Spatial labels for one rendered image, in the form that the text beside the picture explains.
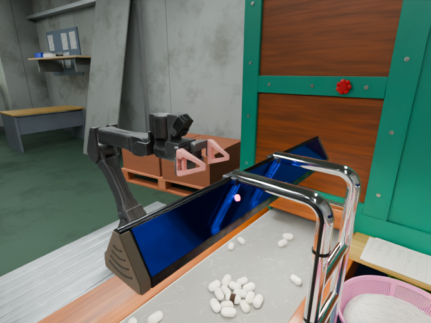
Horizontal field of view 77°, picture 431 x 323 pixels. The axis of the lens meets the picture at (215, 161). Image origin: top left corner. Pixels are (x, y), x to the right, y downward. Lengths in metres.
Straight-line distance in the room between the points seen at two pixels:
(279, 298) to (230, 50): 3.06
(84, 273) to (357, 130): 0.98
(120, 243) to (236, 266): 0.56
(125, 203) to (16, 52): 6.62
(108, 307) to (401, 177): 0.87
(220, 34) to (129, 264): 3.40
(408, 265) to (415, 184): 0.23
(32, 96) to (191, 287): 6.96
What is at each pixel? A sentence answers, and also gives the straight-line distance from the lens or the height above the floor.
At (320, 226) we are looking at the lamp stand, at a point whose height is 1.08.
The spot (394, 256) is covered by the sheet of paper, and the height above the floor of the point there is 0.78.
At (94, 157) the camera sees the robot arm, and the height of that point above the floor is 1.00.
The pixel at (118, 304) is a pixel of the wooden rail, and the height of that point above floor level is 0.76.
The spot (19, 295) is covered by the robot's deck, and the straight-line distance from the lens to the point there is 1.04.
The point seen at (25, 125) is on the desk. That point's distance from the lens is 5.54.
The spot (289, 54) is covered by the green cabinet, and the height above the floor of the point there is 1.34.
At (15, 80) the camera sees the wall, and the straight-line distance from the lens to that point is 7.39.
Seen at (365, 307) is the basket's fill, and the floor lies 0.73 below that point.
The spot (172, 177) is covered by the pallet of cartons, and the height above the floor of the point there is 0.20.
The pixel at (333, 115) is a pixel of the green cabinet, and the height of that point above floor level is 1.15.
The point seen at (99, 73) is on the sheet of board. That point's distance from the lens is 4.72.
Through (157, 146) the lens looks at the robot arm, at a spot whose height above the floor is 1.09.
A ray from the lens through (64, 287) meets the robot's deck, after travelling 1.00.
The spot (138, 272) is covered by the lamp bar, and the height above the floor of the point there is 1.07.
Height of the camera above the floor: 1.28
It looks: 18 degrees down
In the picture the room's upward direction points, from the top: straight up
